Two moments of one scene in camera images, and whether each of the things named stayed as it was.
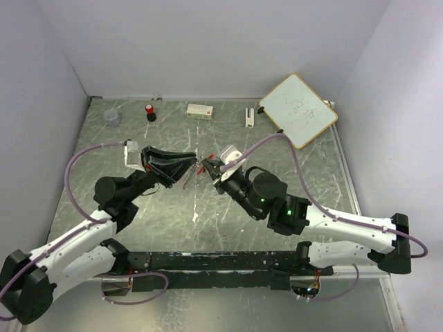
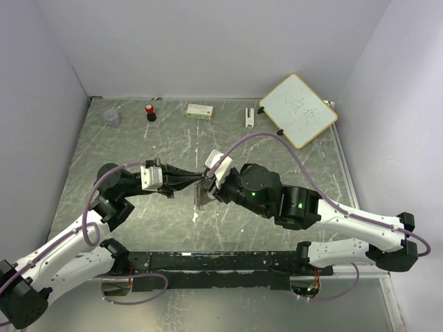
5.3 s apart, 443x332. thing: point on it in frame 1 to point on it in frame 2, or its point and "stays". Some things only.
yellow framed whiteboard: x=297 y=111 stays
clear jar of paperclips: x=111 y=117 stays
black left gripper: x=153 y=158 to x=174 y=178
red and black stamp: x=151 y=115 stays
